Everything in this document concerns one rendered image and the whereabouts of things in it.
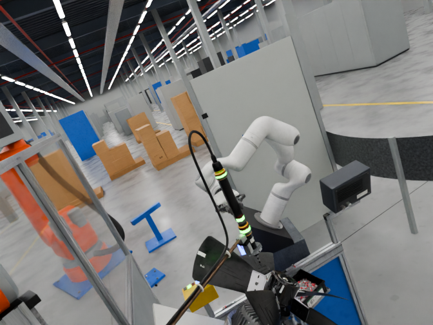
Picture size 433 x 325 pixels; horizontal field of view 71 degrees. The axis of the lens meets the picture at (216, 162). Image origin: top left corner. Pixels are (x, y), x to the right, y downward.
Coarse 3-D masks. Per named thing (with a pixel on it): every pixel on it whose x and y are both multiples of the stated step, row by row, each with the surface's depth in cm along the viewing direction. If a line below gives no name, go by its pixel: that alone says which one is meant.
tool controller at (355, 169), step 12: (348, 168) 173; (360, 168) 170; (324, 180) 171; (336, 180) 168; (348, 180) 166; (360, 180) 168; (324, 192) 173; (336, 192) 166; (348, 192) 169; (360, 192) 173; (324, 204) 181; (336, 204) 170; (348, 204) 171
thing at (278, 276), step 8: (272, 272) 119; (280, 272) 124; (272, 280) 116; (280, 280) 114; (288, 280) 120; (264, 288) 119; (272, 288) 115; (280, 288) 114; (288, 288) 113; (296, 288) 114; (280, 296) 113; (288, 296) 114; (280, 304) 115; (288, 304) 114; (280, 312) 114; (288, 312) 117
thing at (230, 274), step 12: (204, 240) 125; (216, 240) 127; (204, 252) 120; (216, 252) 122; (228, 264) 119; (240, 264) 121; (192, 276) 111; (204, 276) 113; (216, 276) 115; (228, 276) 117; (240, 276) 118; (228, 288) 114; (240, 288) 116
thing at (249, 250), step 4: (244, 236) 118; (236, 240) 118; (240, 240) 116; (244, 240) 117; (248, 240) 118; (240, 244) 119; (244, 244) 117; (248, 244) 119; (256, 244) 124; (260, 244) 123; (244, 248) 120; (248, 248) 119; (252, 248) 120; (256, 248) 122; (260, 248) 121; (248, 252) 120; (252, 252) 120; (256, 252) 120
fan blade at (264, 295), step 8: (248, 296) 90; (256, 296) 94; (264, 296) 98; (272, 296) 105; (256, 304) 91; (264, 304) 94; (272, 304) 100; (256, 312) 88; (264, 312) 91; (272, 312) 96; (264, 320) 88; (272, 320) 93
